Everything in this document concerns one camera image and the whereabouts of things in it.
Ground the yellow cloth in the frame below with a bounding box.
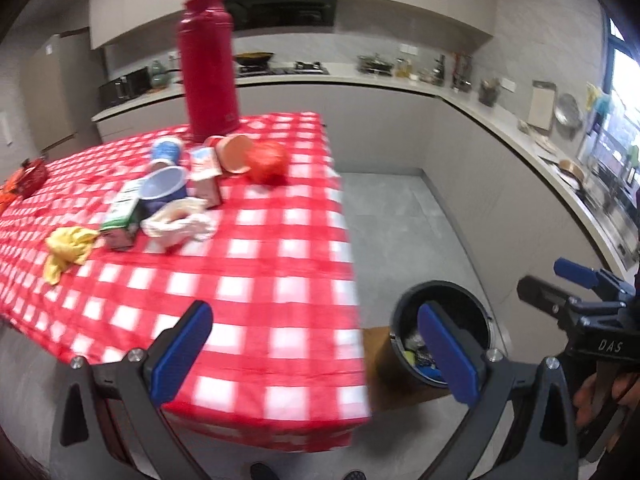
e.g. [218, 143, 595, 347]
[42, 226, 100, 286]

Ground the green white carton box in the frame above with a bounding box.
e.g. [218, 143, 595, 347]
[99, 179, 143, 252]

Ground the white paper wrapper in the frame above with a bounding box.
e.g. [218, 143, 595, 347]
[140, 197, 217, 249]

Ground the blue plastic bowl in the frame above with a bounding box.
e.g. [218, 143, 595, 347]
[139, 166, 189, 216]

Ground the pink white milk carton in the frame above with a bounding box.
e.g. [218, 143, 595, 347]
[190, 146, 222, 208]

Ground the blue white paper cup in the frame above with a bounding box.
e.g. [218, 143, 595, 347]
[149, 136, 183, 171]

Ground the red paper cup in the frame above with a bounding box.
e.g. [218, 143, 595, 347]
[204, 133, 253, 174]

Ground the orange plastic bag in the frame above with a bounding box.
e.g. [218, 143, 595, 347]
[246, 141, 290, 186]

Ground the kitchen sink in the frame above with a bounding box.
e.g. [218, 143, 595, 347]
[577, 162, 639, 269]

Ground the black trash bucket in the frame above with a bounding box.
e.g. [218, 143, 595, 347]
[390, 281, 496, 388]

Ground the right hand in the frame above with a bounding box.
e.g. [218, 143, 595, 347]
[573, 374, 639, 428]

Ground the red white checkered tablecloth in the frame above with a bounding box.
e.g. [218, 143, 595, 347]
[1, 112, 370, 452]

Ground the black shoe left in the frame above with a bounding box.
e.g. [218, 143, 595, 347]
[250, 463, 279, 480]

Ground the black shoe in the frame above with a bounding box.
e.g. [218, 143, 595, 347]
[250, 463, 279, 480]
[343, 470, 367, 480]

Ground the round metal strainer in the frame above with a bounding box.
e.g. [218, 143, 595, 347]
[554, 93, 582, 131]

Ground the white cutting board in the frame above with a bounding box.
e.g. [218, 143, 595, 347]
[526, 80, 556, 131]

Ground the black shoe right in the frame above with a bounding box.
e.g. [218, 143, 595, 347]
[343, 470, 367, 480]

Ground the black utensil holder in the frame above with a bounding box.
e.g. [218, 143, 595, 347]
[477, 78, 501, 107]

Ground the orange net bag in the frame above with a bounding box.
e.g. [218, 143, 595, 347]
[0, 170, 23, 214]

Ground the red box on table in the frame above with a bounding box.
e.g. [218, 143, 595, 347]
[15, 157, 49, 200]

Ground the black microwave oven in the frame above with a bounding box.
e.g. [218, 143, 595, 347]
[99, 67, 152, 110]

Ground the dish rack with dishes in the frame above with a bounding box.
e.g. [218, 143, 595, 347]
[357, 54, 394, 77]

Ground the green ceramic vase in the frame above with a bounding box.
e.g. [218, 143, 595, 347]
[149, 60, 170, 90]

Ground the beige refrigerator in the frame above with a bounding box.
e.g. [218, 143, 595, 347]
[20, 27, 105, 160]

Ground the gas stove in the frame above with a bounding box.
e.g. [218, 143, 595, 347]
[236, 62, 330, 77]

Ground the wok on stove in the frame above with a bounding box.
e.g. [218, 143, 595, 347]
[234, 52, 274, 67]

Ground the red thermos flask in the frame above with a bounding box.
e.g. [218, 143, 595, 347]
[178, 0, 240, 143]

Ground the black range hood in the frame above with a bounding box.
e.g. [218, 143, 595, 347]
[224, 0, 337, 32]

